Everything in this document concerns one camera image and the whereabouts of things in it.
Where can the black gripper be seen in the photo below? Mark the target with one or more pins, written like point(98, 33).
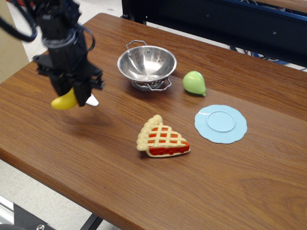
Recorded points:
point(67, 66)

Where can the yellow toy banana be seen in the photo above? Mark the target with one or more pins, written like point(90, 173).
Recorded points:
point(65, 102)

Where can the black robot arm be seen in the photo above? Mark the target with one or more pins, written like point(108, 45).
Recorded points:
point(55, 18)

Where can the steel colander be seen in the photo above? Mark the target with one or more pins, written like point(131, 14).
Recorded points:
point(147, 67)

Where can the beige cardboard panel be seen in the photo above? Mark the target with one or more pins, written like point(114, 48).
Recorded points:
point(12, 55)

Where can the red box on floor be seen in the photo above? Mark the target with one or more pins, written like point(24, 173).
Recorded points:
point(22, 3)

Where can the toy cherry pie slice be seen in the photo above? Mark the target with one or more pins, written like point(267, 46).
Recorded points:
point(159, 140)

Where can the green toy pear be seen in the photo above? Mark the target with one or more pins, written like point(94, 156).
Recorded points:
point(194, 82)

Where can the light blue toy plate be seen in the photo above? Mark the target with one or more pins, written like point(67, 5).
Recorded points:
point(220, 124)

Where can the yellow handled toy knife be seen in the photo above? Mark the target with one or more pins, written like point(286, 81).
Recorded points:
point(92, 101)

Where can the black table leg frame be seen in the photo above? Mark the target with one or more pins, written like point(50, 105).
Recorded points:
point(14, 217)

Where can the dark blue metal frame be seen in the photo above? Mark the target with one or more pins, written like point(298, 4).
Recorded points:
point(275, 28)

